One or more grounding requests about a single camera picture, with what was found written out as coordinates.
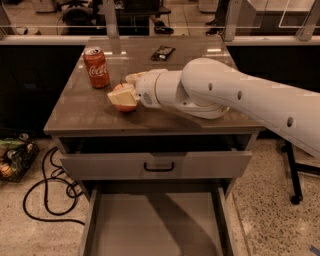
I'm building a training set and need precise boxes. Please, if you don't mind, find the black snack packet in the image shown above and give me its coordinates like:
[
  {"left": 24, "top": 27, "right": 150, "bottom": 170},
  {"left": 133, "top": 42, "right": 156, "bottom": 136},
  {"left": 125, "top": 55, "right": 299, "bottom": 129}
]
[{"left": 151, "top": 45, "right": 175, "bottom": 61}]

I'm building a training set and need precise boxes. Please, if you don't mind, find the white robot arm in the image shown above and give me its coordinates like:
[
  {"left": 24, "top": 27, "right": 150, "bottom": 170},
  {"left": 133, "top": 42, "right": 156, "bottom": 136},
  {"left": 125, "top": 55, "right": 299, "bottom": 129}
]
[{"left": 108, "top": 58, "right": 320, "bottom": 158}]

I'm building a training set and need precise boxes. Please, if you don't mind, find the red apple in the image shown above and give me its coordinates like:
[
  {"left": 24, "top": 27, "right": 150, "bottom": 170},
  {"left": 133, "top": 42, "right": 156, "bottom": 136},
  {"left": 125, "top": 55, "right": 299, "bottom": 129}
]
[{"left": 113, "top": 83, "right": 137, "bottom": 112}]

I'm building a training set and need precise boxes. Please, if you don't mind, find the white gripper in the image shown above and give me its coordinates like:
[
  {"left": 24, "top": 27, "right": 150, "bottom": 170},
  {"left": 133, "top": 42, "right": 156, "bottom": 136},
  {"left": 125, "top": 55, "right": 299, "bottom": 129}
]
[{"left": 107, "top": 69, "right": 166, "bottom": 108}]

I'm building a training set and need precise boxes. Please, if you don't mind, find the grey drawer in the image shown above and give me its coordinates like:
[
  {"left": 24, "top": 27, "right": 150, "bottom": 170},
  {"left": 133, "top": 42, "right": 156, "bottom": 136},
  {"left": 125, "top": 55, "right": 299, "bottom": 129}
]
[
  {"left": 79, "top": 185, "right": 240, "bottom": 256},
  {"left": 61, "top": 134, "right": 252, "bottom": 180}
]

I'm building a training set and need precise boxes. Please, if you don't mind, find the black stand leg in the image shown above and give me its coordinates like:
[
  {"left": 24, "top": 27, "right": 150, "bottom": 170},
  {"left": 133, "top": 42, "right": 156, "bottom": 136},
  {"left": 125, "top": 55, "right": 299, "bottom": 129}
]
[{"left": 282, "top": 141, "right": 320, "bottom": 205}]

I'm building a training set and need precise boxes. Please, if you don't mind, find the grey middle drawer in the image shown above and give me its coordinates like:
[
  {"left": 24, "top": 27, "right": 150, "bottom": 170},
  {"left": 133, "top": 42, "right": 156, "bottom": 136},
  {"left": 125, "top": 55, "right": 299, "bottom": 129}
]
[{"left": 79, "top": 185, "right": 240, "bottom": 256}]

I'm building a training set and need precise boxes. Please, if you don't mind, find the glass barrier rail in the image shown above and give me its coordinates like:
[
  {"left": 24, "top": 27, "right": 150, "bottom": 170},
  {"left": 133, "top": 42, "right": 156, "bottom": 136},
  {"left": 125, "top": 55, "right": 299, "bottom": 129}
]
[{"left": 1, "top": 0, "right": 320, "bottom": 44}]

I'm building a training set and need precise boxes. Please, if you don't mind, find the red Coca-Cola can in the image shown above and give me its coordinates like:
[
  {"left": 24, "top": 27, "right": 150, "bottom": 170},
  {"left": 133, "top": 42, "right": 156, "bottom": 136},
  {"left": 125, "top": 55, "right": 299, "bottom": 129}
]
[{"left": 83, "top": 47, "right": 110, "bottom": 89}]

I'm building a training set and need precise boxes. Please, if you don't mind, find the black wire basket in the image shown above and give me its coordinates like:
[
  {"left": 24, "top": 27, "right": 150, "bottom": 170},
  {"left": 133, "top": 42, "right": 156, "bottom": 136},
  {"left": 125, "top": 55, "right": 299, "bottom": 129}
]
[{"left": 0, "top": 133, "right": 39, "bottom": 182}]

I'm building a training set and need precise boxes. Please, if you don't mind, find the grey drawer cabinet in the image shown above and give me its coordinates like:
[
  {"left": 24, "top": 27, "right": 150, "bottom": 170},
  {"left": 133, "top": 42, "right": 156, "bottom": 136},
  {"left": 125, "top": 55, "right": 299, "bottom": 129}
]
[{"left": 43, "top": 35, "right": 268, "bottom": 256}]

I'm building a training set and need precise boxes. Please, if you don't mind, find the grey top drawer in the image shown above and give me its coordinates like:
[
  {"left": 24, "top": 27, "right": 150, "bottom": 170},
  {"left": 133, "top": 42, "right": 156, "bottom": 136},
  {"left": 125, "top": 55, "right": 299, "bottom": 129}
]
[{"left": 61, "top": 134, "right": 252, "bottom": 180}]

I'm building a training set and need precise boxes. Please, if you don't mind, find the black drawer handle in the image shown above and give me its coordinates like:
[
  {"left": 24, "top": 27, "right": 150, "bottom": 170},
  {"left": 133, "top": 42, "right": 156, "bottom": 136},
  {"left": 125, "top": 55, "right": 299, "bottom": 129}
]
[{"left": 143, "top": 162, "right": 175, "bottom": 173}]

